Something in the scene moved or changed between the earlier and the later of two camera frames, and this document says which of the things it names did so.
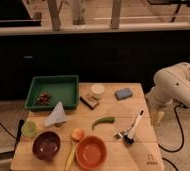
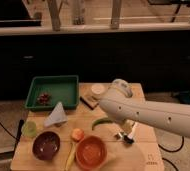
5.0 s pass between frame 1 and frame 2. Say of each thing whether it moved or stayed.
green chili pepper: stayed
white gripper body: moved
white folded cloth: stayed
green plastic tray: stayed
